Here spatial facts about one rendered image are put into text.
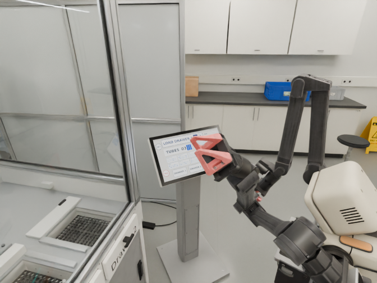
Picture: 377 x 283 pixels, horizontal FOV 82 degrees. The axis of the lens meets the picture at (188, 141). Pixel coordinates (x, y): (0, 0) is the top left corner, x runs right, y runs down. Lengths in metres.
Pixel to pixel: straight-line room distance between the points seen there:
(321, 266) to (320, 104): 0.55
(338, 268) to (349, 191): 0.20
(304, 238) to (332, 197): 0.16
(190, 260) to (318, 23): 3.41
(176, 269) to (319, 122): 1.60
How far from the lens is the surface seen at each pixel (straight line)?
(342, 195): 0.74
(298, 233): 0.67
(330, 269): 0.73
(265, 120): 3.59
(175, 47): 2.03
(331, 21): 3.97
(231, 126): 3.55
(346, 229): 0.80
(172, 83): 2.07
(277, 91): 3.65
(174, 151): 1.39
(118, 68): 0.96
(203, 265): 2.11
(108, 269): 1.11
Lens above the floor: 1.75
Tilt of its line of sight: 25 degrees down
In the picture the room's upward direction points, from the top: straight up
